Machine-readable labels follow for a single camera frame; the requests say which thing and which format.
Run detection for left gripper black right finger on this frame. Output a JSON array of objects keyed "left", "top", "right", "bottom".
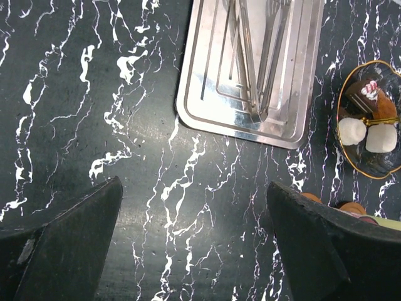
[{"left": 267, "top": 181, "right": 400, "bottom": 300}]

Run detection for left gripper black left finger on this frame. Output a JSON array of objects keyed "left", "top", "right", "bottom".
[{"left": 1, "top": 177, "right": 123, "bottom": 300}]

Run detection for brown wooden coaster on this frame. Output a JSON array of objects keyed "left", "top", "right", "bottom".
[
  {"left": 340, "top": 202, "right": 367, "bottom": 215},
  {"left": 301, "top": 193, "right": 322, "bottom": 203}
]

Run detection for green ceramic cup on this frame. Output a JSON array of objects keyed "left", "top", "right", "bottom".
[{"left": 373, "top": 216, "right": 401, "bottom": 231}]

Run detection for white cream puff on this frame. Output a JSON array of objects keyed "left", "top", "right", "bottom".
[{"left": 366, "top": 124, "right": 397, "bottom": 153}]

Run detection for black metal tongs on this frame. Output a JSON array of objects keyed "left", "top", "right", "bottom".
[{"left": 222, "top": 0, "right": 294, "bottom": 124}]

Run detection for chocolate triangle cake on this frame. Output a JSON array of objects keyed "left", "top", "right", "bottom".
[{"left": 345, "top": 79, "right": 379, "bottom": 114}]

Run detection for silver metal tray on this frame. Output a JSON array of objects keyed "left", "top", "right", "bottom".
[{"left": 175, "top": 1, "right": 324, "bottom": 149}]

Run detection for pink patterned mug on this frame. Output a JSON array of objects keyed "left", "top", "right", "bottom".
[{"left": 345, "top": 211, "right": 378, "bottom": 225}]

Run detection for brown oval cookie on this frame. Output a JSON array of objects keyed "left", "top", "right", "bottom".
[{"left": 372, "top": 90, "right": 398, "bottom": 120}]

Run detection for three-tier glass cake stand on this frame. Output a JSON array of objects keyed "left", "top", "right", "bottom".
[{"left": 334, "top": 60, "right": 400, "bottom": 179}]

